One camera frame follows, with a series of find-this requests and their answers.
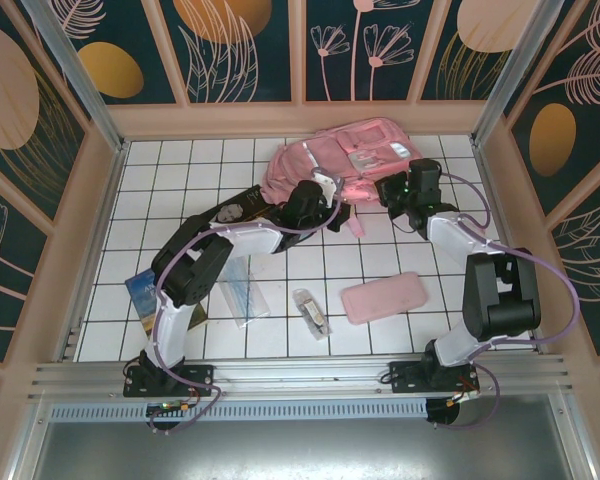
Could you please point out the pink backpack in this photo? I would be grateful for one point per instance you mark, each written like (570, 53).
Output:
(330, 150)

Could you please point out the black book with face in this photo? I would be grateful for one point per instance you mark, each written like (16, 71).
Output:
(235, 212)

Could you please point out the small clear stationery packet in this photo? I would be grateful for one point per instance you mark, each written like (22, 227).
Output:
(312, 315)

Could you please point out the clear bag of blue pens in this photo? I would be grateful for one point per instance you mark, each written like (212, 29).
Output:
(245, 300)

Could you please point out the pink pencil case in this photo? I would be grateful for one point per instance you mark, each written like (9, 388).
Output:
(385, 297)

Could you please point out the blue landscape book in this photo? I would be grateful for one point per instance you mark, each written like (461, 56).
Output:
(140, 295)

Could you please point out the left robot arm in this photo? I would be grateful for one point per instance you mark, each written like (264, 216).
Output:
(240, 242)

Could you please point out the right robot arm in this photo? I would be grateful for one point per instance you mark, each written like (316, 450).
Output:
(500, 295)

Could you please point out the small connector board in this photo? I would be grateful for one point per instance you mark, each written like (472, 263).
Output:
(170, 407)
(462, 398)

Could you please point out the grey metal sheet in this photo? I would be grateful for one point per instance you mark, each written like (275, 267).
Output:
(300, 450)

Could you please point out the aluminium corner post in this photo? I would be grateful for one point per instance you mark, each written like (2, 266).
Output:
(86, 85)
(516, 75)

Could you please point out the aluminium mounting rail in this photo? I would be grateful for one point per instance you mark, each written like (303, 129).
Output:
(300, 372)

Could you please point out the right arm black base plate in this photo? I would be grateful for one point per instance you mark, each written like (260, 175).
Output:
(405, 377)

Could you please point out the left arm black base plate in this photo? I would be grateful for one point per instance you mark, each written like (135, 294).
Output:
(200, 375)

